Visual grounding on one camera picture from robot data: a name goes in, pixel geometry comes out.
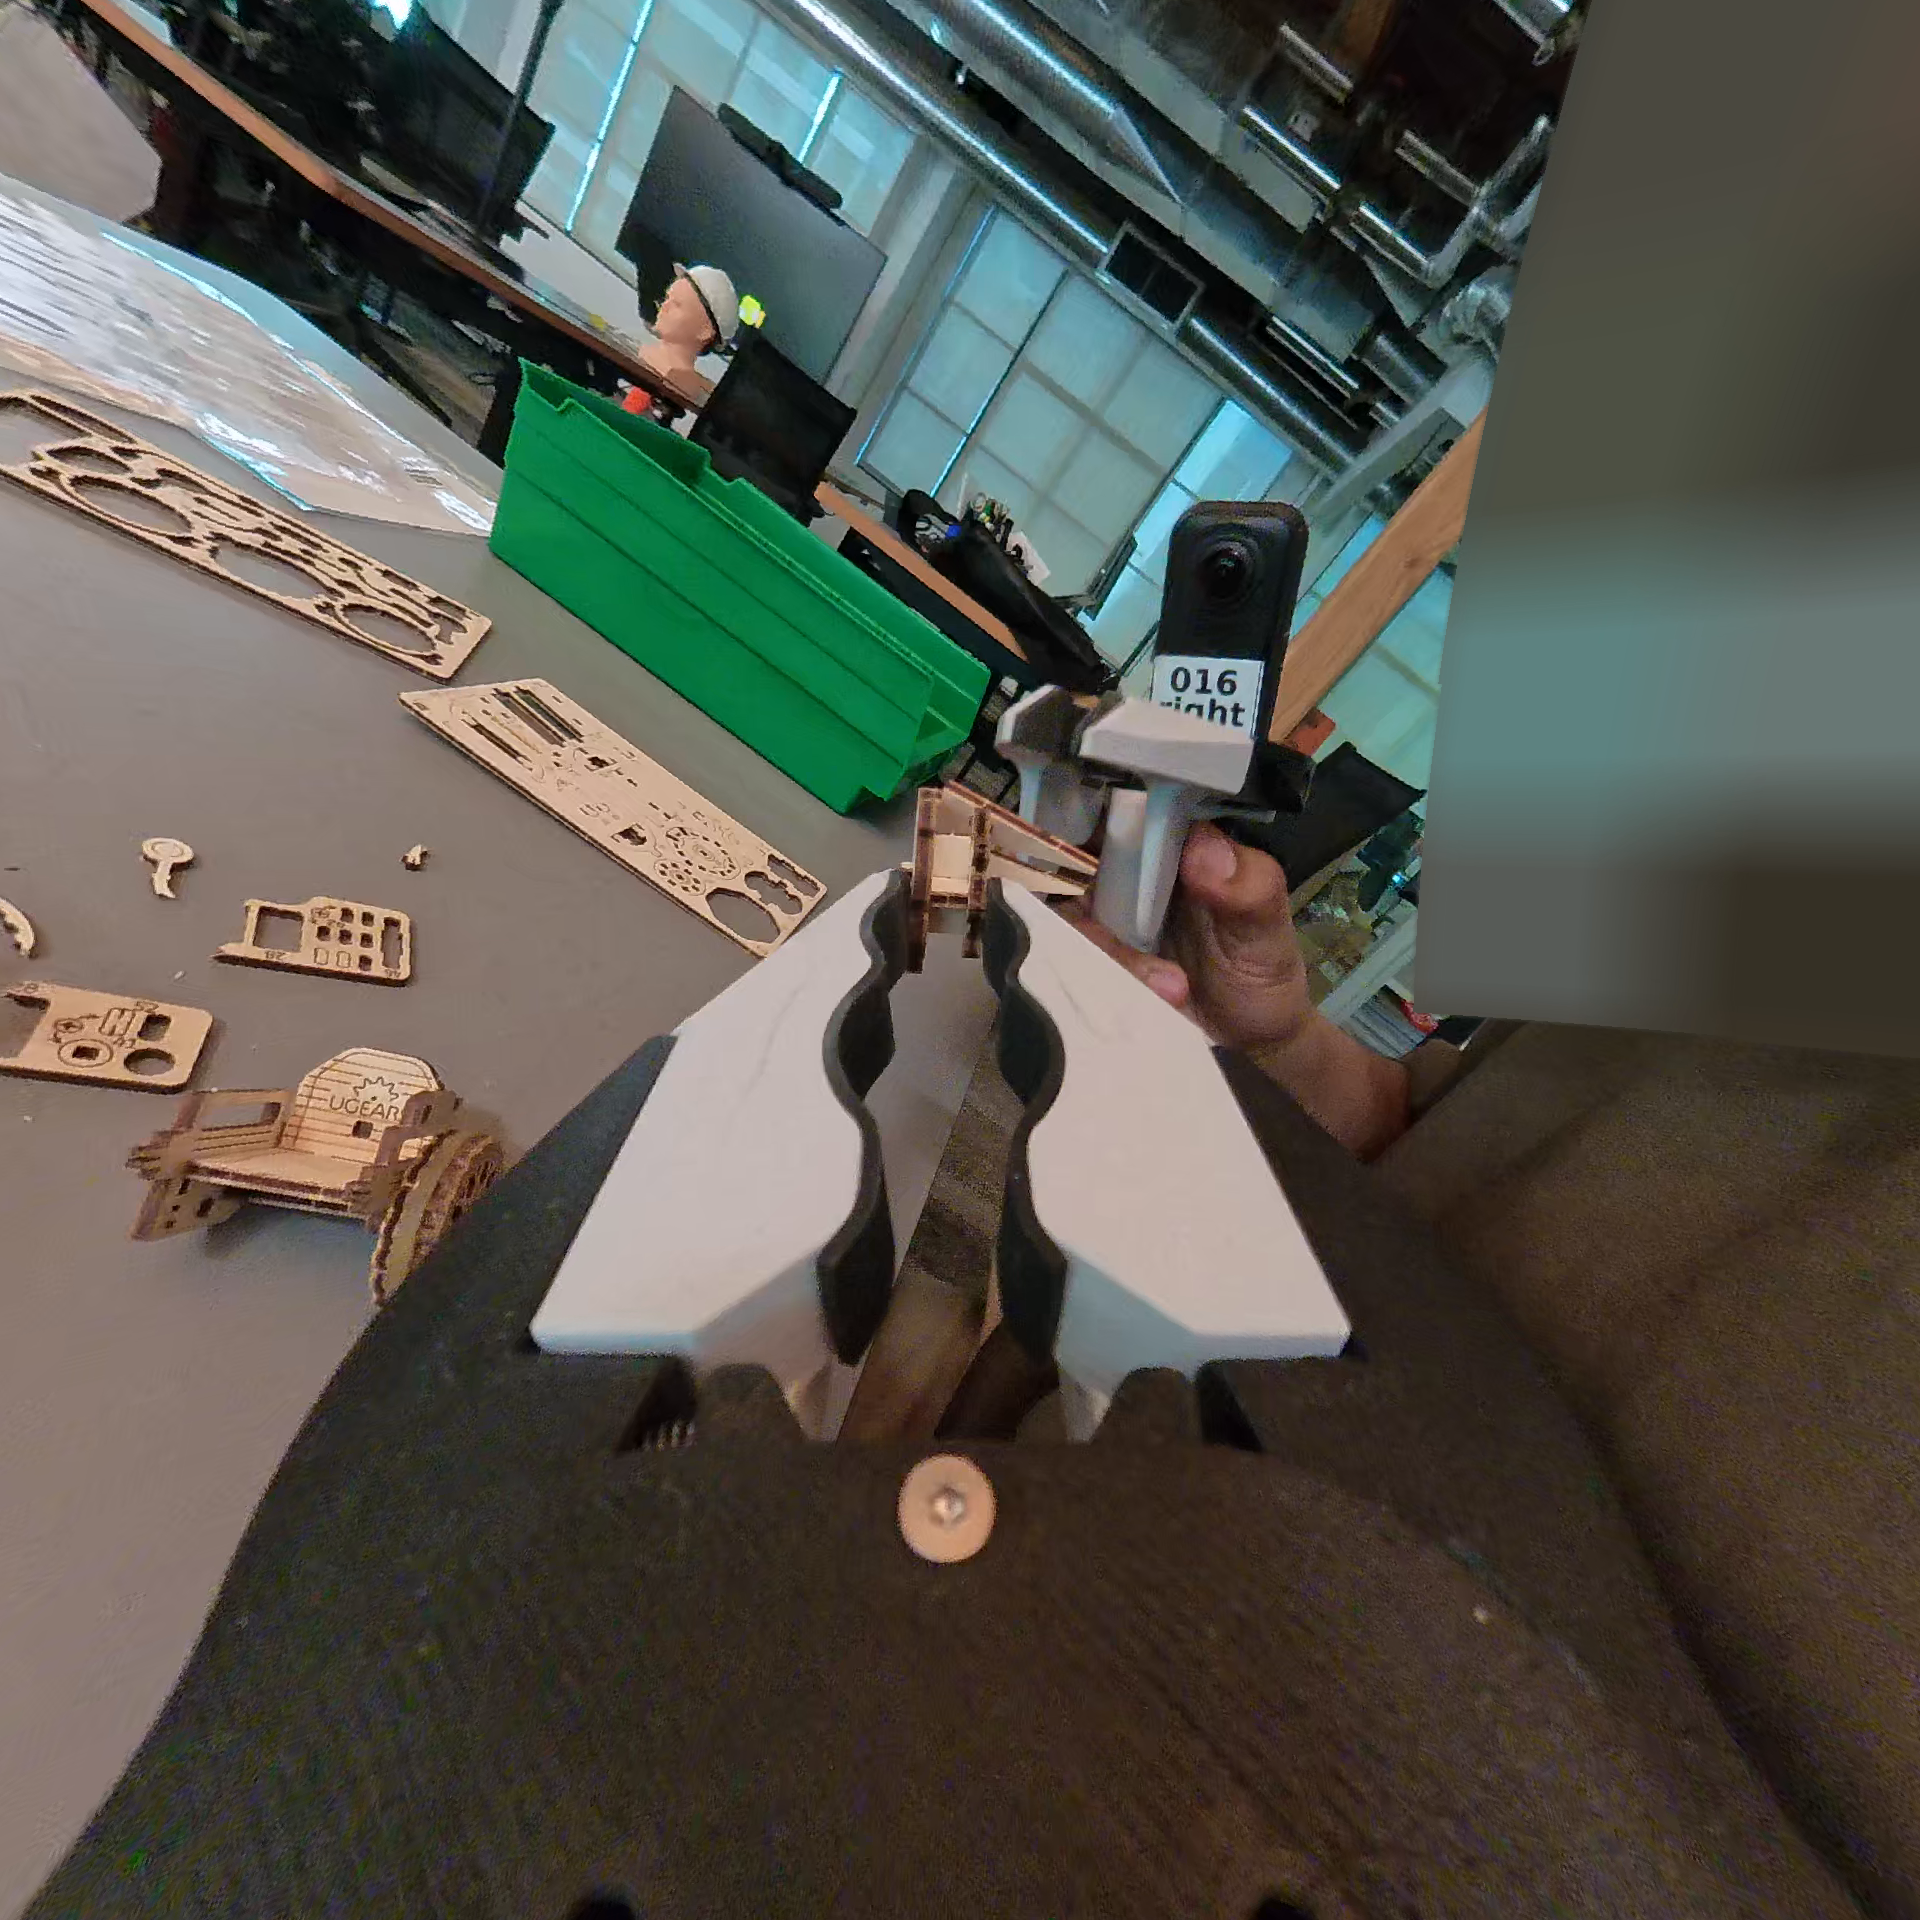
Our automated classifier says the wooden board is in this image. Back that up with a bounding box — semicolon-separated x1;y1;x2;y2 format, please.
1272;412;1490;740

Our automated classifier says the wooden cart seat model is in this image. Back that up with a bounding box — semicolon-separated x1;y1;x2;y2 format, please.
126;1044;511;1305

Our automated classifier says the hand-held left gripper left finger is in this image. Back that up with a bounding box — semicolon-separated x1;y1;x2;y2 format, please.
530;867;916;1443

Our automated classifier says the person's brown trouser leg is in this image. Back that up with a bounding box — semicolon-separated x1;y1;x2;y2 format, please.
1351;1012;1920;1920

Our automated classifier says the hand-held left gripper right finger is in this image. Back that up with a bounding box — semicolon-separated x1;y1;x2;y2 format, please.
978;882;1355;1443

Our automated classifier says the grey desk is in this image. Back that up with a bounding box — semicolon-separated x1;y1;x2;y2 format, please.
0;172;1008;1906

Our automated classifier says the small wooden gear assembly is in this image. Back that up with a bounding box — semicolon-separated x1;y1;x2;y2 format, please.
912;785;1107;963

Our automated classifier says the person's right hand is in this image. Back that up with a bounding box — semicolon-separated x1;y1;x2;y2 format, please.
1076;829;1327;1057

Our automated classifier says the wooden card with cutouts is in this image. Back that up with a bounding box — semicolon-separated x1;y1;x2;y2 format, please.
0;980;217;1096

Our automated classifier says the large black monitor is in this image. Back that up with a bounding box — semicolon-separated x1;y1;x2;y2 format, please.
612;84;891;387

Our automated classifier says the long wood-edged table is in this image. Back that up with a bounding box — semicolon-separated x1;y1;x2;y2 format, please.
71;0;1056;666

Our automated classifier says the person's right forearm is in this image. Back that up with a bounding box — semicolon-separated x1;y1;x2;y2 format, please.
1272;1002;1422;1168

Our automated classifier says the green plastic bin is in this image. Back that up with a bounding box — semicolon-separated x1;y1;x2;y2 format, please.
487;354;994;818

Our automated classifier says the wooden sheet with round holes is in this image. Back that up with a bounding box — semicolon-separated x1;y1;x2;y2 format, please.
0;388;494;684

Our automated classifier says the wooden grid panel piece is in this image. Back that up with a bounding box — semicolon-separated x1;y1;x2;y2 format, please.
215;894;417;990

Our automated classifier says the clear plastic sheet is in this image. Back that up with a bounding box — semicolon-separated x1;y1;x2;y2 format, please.
0;177;502;538

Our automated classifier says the mannequin head with white helmet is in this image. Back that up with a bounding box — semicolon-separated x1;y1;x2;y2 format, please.
635;260;748;379

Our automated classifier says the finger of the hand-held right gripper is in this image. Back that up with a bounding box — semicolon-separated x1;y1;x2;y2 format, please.
996;681;1122;850
1076;704;1281;956

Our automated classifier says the long wooden parts sheet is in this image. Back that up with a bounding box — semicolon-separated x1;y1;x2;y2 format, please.
401;680;831;960

